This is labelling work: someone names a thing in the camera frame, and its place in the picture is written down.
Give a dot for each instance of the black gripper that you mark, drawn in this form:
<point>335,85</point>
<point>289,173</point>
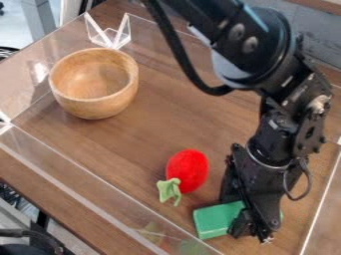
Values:
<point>258,185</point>

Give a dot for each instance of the green rectangular block stick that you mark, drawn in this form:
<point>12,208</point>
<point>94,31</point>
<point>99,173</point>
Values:
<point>212,221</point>

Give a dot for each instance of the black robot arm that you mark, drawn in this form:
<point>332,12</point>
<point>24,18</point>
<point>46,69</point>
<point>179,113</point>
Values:
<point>257,58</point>

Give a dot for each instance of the brown wooden bowl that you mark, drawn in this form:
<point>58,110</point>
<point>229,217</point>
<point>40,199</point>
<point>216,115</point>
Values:
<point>95,82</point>

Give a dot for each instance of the red plush strawberry toy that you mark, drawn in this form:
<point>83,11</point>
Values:
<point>186,174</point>

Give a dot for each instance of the clear acrylic tray enclosure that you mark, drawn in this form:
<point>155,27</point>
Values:
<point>90,171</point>

